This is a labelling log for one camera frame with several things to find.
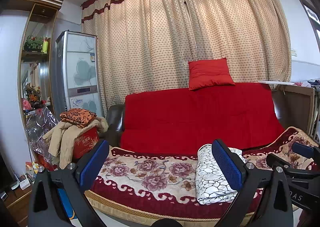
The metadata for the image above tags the green ornament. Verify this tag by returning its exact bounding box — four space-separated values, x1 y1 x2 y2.
24 35 44 51

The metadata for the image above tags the orange patterned cloth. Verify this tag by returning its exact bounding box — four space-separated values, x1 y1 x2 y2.
59 108 97 128

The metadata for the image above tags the beige jacket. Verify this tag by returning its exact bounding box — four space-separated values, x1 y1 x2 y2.
42 116 109 170

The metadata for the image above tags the person's right forearm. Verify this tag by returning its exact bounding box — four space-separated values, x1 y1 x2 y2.
297 208 320 227

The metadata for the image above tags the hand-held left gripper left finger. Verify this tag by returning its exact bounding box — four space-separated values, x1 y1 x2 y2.
28 139 110 227

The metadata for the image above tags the floral red beige blanket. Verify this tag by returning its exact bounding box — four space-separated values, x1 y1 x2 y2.
84 127 320 220

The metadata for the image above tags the red pillow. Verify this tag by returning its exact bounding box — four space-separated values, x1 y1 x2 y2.
188 58 235 91

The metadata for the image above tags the flower ornament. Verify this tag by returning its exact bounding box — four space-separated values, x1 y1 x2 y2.
26 83 42 110

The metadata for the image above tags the red gift box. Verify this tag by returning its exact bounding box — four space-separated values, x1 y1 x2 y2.
72 127 100 160

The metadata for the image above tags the pile of clothes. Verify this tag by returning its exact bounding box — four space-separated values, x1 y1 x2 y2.
294 79 320 88

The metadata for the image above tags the dark framed window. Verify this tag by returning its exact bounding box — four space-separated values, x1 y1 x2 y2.
295 0 320 52

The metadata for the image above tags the wooden side cabinet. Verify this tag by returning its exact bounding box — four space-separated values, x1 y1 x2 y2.
271 83 320 140

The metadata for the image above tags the white flat board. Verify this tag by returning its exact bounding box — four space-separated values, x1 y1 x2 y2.
257 80 292 85

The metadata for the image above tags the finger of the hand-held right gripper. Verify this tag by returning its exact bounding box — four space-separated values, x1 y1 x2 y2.
266 153 298 176
292 142 320 158

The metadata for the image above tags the dark brown leather sofa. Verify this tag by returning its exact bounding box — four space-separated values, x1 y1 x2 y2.
99 88 320 226

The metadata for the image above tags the white black crackle-print coat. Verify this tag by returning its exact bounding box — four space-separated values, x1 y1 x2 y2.
195 144 247 205

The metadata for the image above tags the wooden display shelf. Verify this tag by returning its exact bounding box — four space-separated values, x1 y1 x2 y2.
7 0 64 167

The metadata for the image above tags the white router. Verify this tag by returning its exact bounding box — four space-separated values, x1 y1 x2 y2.
19 174 32 190

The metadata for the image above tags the clear plastic wrap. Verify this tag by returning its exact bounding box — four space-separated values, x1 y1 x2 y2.
26 106 60 171

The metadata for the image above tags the red sofa blanket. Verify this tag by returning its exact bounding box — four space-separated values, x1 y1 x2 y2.
119 82 286 155

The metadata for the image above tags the beige dotted curtain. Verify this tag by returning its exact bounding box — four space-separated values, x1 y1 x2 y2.
80 0 293 117

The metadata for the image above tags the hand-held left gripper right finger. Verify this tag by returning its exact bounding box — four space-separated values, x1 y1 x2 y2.
211 139 293 227

